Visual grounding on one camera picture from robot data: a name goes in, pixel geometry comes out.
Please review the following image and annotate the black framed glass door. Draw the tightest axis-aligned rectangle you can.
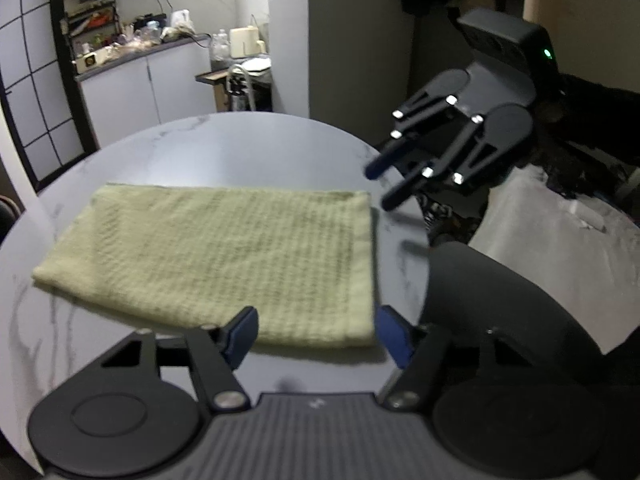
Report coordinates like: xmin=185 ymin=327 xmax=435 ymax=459
xmin=0 ymin=0 xmax=98 ymax=196

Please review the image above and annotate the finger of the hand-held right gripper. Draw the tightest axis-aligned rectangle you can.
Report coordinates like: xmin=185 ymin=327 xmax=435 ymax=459
xmin=364 ymin=94 xmax=459 ymax=181
xmin=381 ymin=113 xmax=484 ymax=211

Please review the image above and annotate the cream countertop appliance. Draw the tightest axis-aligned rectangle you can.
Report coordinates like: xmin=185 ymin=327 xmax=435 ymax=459
xmin=229 ymin=26 xmax=260 ymax=59

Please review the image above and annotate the dark patterned cloth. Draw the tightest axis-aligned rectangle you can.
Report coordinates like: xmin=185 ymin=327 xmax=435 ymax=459
xmin=420 ymin=187 xmax=488 ymax=248

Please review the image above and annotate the cream waffle towel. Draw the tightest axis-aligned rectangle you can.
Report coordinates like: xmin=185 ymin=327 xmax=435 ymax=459
xmin=31 ymin=182 xmax=378 ymax=350

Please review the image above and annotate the white kitchen cabinet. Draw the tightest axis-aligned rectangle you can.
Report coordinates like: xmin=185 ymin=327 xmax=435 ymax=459
xmin=75 ymin=37 xmax=213 ymax=148

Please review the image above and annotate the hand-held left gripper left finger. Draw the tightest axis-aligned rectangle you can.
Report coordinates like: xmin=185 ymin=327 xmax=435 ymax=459
xmin=75 ymin=306 xmax=259 ymax=413

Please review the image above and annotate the black shelf rack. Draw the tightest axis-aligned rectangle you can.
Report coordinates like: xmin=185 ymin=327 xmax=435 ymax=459
xmin=62 ymin=0 xmax=123 ymax=53

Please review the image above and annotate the cream crumpled cloth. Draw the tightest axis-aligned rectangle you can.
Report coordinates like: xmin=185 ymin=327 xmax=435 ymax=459
xmin=160 ymin=25 xmax=197 ymax=44

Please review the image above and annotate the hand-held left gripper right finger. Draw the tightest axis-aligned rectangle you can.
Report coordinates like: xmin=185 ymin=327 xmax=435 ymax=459
xmin=376 ymin=305 xmax=593 ymax=412

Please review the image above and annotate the white cloth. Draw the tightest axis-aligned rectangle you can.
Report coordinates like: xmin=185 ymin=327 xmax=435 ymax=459
xmin=467 ymin=162 xmax=640 ymax=356

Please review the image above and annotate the white tub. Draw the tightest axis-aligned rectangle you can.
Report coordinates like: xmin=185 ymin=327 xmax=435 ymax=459
xmin=74 ymin=50 xmax=115 ymax=73

